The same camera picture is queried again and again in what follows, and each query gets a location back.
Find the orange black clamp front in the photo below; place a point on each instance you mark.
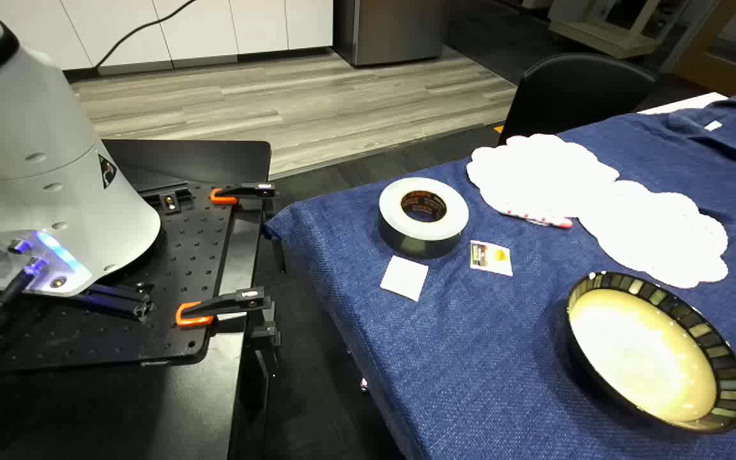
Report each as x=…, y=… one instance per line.
x=245, y=310

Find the orange black clamp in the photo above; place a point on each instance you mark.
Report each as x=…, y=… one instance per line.
x=242, y=194
x=245, y=310

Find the small picture card packet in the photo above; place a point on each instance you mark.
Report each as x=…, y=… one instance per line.
x=490, y=257

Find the dark rimmed cream bowl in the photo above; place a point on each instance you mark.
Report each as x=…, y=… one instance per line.
x=652, y=354

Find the red dotted white marker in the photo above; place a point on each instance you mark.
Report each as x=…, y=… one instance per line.
x=548, y=222

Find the white paper doily right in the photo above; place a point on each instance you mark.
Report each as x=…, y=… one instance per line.
x=661, y=234

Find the white paper square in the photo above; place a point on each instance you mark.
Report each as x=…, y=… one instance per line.
x=404, y=277

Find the blue denim tablecloth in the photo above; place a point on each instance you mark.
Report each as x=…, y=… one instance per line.
x=477, y=366

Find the white tape roll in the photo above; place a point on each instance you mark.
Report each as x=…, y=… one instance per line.
x=422, y=218

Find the orange black clamp rear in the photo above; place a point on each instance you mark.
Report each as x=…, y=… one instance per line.
x=242, y=194

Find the white paper doily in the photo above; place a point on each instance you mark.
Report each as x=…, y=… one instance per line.
x=661, y=234
x=539, y=173

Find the black perforated mounting board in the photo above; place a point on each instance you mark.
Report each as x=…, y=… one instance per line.
x=131, y=314

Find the black office chair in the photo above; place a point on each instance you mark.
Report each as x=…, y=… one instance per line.
x=573, y=89

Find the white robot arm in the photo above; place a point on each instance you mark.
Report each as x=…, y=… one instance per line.
x=68, y=213

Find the grey metal cabinet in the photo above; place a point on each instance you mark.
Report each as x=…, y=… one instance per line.
x=390, y=32

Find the white paper doily left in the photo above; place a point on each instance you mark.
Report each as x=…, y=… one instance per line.
x=539, y=173

